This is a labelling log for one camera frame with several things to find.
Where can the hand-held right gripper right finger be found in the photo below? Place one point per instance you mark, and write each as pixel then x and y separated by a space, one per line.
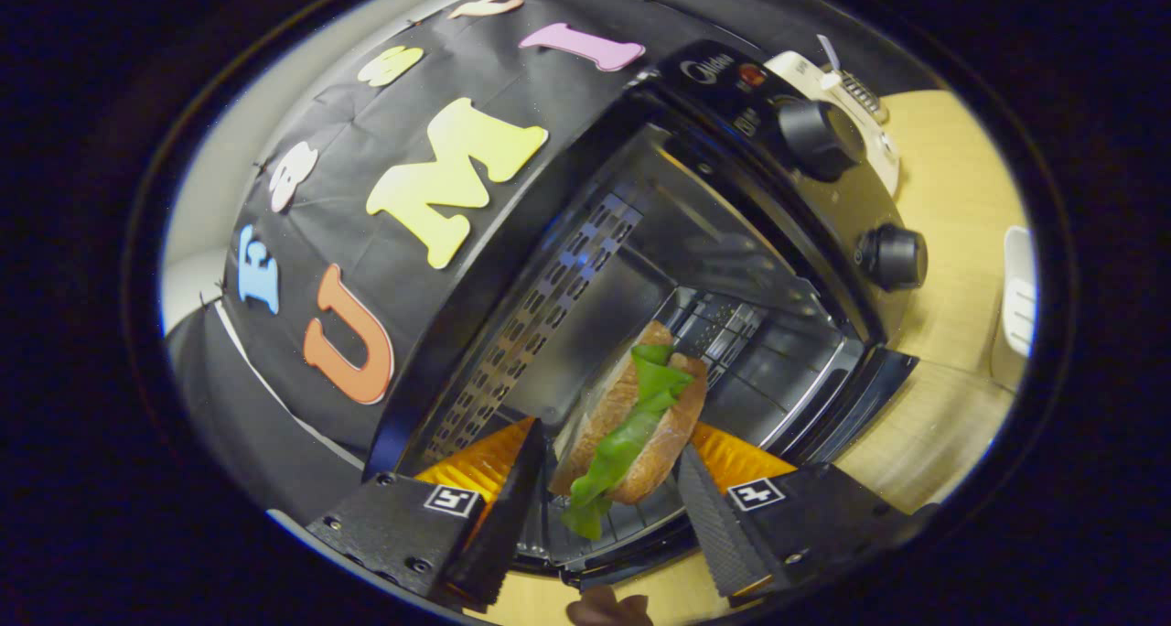
pixel 723 534

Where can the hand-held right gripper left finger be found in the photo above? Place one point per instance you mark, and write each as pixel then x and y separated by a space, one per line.
pixel 503 525

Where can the lettuce sandwich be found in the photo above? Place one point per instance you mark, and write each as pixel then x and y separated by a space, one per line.
pixel 640 425

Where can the black electric oven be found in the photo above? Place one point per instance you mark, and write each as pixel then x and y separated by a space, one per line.
pixel 823 205

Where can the white rectangular tray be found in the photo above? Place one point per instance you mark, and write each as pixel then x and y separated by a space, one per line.
pixel 1017 315

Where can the black backdrop cloth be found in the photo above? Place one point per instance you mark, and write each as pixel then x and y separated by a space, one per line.
pixel 348 150

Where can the metal utensil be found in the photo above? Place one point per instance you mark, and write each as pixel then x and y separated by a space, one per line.
pixel 828 54

